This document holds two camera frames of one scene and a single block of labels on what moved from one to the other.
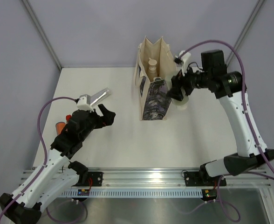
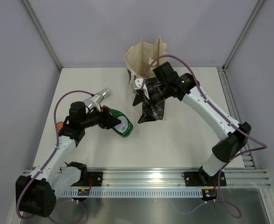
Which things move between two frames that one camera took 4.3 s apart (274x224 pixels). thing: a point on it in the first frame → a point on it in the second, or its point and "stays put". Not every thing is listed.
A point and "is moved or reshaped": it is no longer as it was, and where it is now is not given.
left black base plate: x=97 y=178 stays put
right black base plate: x=199 y=178 stays put
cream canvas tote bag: x=154 y=72 is moved or reshaped
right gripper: x=175 y=92 → x=146 y=117
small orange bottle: x=59 y=126 stays put
